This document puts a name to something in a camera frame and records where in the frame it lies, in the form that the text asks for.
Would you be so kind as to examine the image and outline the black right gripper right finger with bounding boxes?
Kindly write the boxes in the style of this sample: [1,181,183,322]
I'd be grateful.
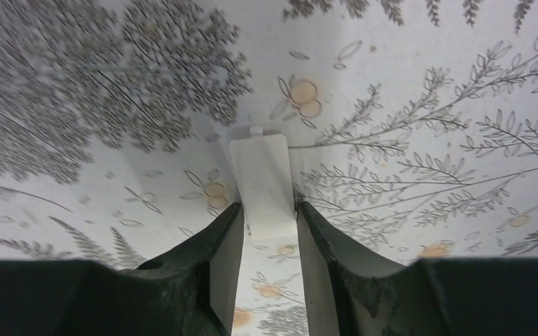
[297,202,538,335]

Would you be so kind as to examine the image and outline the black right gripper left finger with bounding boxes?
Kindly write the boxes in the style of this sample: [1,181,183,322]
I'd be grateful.
[0,203,244,335]

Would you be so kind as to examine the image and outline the white battery cover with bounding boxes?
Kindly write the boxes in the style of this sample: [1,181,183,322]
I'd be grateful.
[228,125,297,241]

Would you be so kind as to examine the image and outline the floral patterned table mat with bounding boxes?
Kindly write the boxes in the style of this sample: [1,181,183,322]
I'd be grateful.
[0,1,538,335]

